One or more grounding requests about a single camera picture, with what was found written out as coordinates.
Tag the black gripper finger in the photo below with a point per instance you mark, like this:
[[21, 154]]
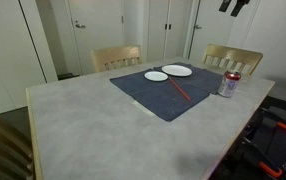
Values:
[[225, 4], [239, 5]]

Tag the red white drink can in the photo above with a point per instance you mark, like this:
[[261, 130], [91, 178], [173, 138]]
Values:
[[229, 85]]

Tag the red drinking straw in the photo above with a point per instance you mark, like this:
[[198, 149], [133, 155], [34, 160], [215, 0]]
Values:
[[179, 89]]

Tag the light wooden slat chair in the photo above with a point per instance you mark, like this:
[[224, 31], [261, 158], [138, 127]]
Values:
[[116, 53], [233, 53], [3, 146]]

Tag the dark blue cloth mat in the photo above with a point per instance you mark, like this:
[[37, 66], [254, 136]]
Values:
[[156, 100], [204, 80]]

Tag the large white plate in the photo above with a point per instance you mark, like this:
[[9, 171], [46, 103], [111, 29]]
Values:
[[177, 70]]

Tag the small white plate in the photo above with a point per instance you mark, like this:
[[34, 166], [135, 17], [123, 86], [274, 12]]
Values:
[[156, 76]]

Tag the black perforated breadboard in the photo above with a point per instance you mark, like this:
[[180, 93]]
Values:
[[283, 146]]

